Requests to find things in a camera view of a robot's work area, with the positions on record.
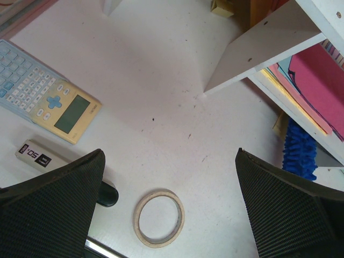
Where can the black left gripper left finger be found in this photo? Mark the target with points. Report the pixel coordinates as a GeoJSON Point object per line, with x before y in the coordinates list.
{"type": "Point", "coordinates": [50, 215]}

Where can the blue microfiber duster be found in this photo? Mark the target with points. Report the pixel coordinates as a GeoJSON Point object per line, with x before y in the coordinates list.
{"type": "Point", "coordinates": [300, 151]}

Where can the yellow sticky note pad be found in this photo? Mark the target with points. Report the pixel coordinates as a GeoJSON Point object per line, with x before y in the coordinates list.
{"type": "Point", "coordinates": [222, 8]}

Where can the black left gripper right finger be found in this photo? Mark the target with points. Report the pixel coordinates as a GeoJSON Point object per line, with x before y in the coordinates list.
{"type": "Point", "coordinates": [289, 215]}

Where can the black stapler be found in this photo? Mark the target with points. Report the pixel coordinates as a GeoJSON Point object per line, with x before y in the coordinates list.
{"type": "Point", "coordinates": [107, 197]}

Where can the white wooden bookshelf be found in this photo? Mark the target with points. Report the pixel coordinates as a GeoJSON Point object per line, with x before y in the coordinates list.
{"type": "Point", "coordinates": [294, 27]}

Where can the white staples box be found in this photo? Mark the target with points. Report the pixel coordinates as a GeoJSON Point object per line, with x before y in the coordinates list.
{"type": "Point", "coordinates": [39, 157]}

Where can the calculator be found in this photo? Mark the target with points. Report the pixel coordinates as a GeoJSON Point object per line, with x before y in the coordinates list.
{"type": "Point", "coordinates": [35, 92]}

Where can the stack of coloured paper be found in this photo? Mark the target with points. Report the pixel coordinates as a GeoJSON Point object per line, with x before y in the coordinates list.
{"type": "Point", "coordinates": [313, 81]}

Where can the masking tape roll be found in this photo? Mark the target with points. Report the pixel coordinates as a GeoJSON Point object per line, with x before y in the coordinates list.
{"type": "Point", "coordinates": [158, 218]}

